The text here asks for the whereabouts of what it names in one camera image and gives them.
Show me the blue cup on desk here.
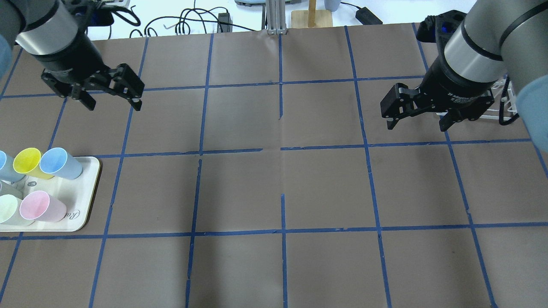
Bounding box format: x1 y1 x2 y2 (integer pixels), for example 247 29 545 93
324 0 341 12

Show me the blue cup tray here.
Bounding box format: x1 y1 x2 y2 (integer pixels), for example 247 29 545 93
39 148 83 180
0 151 25 183

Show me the aluminium frame post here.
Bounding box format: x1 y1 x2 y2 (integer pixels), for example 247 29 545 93
265 0 287 35

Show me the blue cup tray front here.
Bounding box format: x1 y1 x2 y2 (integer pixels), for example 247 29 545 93
0 151 25 183

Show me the white wire cup rack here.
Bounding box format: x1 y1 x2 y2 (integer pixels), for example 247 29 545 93
462 74 519 125

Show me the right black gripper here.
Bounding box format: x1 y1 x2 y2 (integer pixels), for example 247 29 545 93
380 55 494 132

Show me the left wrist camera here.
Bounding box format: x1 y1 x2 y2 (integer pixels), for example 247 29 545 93
61 0 129 27

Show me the cream serving tray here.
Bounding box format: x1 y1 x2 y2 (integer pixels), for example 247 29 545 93
0 157 101 234

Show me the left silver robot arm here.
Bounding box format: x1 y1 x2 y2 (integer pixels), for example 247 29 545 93
1 0 145 111

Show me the black power adapter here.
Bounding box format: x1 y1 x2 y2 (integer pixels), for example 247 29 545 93
355 6 383 25

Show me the pink plastic cup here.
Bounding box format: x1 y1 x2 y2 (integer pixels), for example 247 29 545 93
19 190 67 222

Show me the cream white plastic cup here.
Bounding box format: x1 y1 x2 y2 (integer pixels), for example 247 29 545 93
0 194 35 226

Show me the wooden mug tree stand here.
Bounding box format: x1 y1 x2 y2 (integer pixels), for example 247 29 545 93
289 0 333 29

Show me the blue cup tray rear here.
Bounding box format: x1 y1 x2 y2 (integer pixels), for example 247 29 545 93
39 148 83 180

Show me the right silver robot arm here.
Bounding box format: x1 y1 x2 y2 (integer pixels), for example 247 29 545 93
380 0 548 151

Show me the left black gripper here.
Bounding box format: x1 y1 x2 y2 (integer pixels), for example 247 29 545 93
41 36 145 111

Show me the yellow plastic cup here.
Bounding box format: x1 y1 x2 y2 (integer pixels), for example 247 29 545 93
12 148 54 179

